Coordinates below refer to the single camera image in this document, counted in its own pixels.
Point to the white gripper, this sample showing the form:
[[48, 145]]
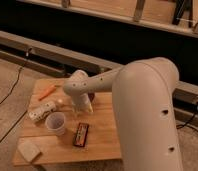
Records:
[[82, 103]]

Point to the dark ceramic bowl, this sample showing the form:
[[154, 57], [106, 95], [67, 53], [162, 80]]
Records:
[[91, 96]]

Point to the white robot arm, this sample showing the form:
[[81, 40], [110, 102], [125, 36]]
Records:
[[142, 103]]

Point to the black red rectangular case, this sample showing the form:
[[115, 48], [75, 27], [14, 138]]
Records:
[[81, 135]]

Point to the white plastic cup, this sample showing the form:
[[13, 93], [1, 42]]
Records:
[[55, 123]]

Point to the orange carrot toy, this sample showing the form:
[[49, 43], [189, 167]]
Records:
[[47, 92]]

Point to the beige sponge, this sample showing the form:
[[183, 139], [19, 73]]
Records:
[[28, 150]]

